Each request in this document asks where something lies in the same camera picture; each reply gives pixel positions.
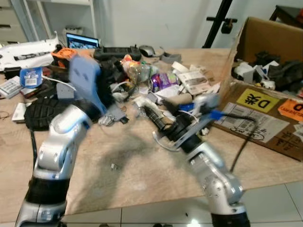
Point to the white printed packet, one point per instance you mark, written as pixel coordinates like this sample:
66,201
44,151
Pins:
194,80

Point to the small metal screw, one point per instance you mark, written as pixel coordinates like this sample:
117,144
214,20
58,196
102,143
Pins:
113,166

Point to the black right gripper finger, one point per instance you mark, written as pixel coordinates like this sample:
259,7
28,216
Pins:
154,118
183,109

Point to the white keypad device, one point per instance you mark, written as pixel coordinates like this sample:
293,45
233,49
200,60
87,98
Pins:
9,87

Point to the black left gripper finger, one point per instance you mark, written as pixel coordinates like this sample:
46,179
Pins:
113,71

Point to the grey plastic bracket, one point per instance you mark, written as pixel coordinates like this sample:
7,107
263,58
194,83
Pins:
116,114

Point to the white shelf frame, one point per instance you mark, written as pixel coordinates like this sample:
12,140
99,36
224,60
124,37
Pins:
61,14

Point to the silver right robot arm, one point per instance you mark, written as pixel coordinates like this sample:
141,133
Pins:
218,179

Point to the white plastic device shell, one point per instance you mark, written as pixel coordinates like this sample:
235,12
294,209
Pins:
26,53

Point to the brown cardboard box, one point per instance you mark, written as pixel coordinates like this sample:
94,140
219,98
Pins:
265,113

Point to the orange plastic part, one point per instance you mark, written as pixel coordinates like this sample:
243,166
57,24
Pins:
64,56

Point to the black knee pad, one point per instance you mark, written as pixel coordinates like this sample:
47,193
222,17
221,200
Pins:
45,113

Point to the clear plastic bottle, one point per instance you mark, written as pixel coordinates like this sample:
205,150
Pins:
136,70

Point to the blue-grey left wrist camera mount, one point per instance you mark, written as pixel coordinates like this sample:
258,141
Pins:
86,78

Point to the open laptop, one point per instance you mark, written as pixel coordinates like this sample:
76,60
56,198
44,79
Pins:
82,41

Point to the purple snack wrapper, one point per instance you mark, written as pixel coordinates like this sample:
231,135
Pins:
164,81

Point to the black tripod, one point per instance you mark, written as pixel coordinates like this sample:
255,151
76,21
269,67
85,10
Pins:
218,23

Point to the black cloth in box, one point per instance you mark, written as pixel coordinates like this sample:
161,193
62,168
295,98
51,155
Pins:
286,75

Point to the grey computer mouse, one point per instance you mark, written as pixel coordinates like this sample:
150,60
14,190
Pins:
147,50

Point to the grey plastic block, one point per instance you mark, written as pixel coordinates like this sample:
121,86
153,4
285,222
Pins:
170,57

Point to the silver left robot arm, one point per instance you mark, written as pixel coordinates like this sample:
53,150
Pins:
59,142

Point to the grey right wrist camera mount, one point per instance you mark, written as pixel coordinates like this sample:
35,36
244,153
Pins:
199,111

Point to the grey drawer cabinet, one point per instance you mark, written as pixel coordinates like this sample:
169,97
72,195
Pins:
12,21

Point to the white plastic part in box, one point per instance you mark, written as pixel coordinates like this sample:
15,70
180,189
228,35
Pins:
245,71

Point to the blue labelled round lid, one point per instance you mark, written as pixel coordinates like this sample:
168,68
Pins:
31,77

